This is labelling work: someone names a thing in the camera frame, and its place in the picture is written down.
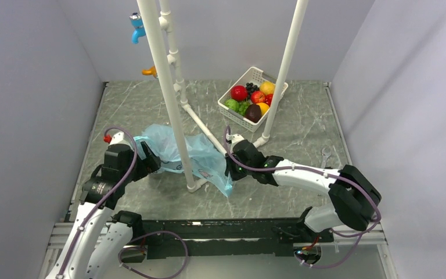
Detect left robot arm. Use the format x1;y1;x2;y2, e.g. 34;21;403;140
47;139;161;278

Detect dark fake avocado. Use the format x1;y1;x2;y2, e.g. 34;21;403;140
244;103;262;123

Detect small red fake fruit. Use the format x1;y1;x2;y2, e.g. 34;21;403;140
265;94;274;106

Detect green fake grapes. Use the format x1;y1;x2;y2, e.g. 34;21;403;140
237;101;251;117

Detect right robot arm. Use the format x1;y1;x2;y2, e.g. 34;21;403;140
224;134;382;241

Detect orange toy faucet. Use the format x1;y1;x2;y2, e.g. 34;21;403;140
141;66;157;78

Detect yellow fake lemon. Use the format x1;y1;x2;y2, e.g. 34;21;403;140
260;81;275;95

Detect dark fake grapes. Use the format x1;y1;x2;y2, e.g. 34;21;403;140
246;83;260;97

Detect white plastic basket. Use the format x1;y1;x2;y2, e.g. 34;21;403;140
218;66;277;133

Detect green fake fruit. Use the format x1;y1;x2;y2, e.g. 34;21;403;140
224;99;240;112

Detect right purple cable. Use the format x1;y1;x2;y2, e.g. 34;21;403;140
222;125;383;270

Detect orange fake fruit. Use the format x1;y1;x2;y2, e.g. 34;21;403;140
257;102;269;116

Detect metal wrench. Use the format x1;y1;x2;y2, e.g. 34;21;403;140
320;146;332;169

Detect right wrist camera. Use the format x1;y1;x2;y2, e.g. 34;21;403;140
225;134;244;144

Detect red fake peach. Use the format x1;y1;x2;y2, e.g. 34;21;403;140
250;91;266;103

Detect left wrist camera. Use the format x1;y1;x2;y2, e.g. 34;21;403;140
103;131;132;148

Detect red fake apple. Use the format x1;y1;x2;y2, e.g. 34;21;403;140
230;85;248;102

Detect white PVC pipe frame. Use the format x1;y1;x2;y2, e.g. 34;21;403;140
137;1;308;192

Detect blue plastic bag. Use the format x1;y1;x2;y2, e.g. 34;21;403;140
134;124;233;196

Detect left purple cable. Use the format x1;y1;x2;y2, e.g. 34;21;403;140
55;127;189;279

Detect blue toy faucet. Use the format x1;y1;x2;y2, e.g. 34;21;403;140
129;12;146;44

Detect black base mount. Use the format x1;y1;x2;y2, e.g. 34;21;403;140
120;218;334;263

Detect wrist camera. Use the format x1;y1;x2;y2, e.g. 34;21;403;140
103;131;132;148
225;134;244;144

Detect purple cable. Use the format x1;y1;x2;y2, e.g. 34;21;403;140
55;127;189;279
222;125;383;270

